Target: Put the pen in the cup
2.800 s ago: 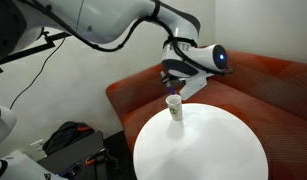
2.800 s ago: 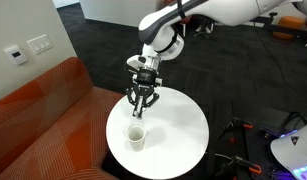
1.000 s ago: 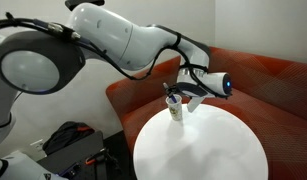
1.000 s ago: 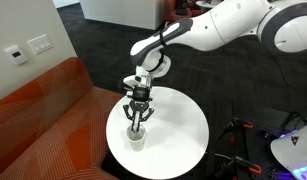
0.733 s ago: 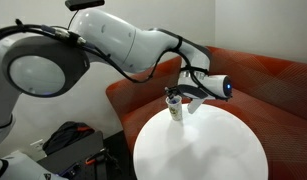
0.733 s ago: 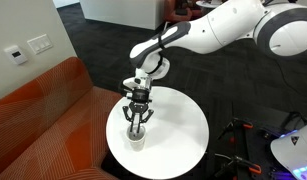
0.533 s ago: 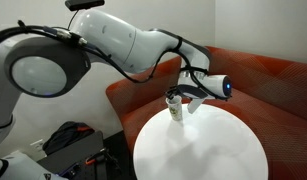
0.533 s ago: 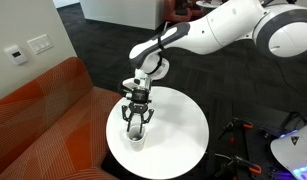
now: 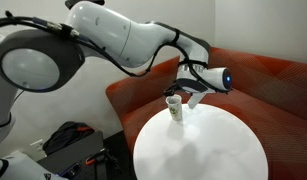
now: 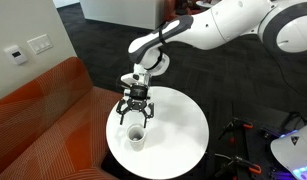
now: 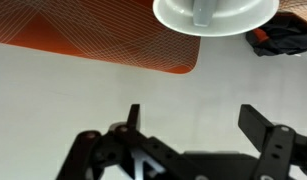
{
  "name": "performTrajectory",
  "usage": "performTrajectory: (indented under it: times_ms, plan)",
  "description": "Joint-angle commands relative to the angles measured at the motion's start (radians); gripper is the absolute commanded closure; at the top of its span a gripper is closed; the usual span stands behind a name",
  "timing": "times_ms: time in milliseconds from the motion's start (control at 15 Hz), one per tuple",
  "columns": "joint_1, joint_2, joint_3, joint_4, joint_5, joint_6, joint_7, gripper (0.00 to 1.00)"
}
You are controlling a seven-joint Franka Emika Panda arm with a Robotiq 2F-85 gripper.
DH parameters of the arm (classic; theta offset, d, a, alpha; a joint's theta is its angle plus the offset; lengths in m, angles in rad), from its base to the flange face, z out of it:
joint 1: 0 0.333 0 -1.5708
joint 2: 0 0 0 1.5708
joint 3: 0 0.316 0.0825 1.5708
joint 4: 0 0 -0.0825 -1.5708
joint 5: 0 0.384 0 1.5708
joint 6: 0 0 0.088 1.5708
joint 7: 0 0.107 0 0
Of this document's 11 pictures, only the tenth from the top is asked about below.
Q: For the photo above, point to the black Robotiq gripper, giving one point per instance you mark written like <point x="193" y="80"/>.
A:
<point x="138" y="98"/>

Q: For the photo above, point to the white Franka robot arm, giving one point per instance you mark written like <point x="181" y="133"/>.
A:
<point x="226" y="23"/>

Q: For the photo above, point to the white paper cup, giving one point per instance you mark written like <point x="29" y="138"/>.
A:
<point x="136" y="145"/>

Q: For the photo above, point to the orange patterned sofa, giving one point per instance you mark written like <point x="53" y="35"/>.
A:
<point x="43" y="126"/>

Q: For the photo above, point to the orange and black clamp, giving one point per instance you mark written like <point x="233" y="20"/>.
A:
<point x="238" y="165"/>
<point x="238" y="126"/>

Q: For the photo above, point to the black box with blue light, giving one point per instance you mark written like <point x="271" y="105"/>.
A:
<point x="279" y="175"/>

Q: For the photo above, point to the white wall light switch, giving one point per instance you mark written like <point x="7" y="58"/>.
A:
<point x="39" y="44"/>

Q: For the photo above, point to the white wall thermostat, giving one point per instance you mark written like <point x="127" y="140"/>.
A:
<point x="15" y="55"/>

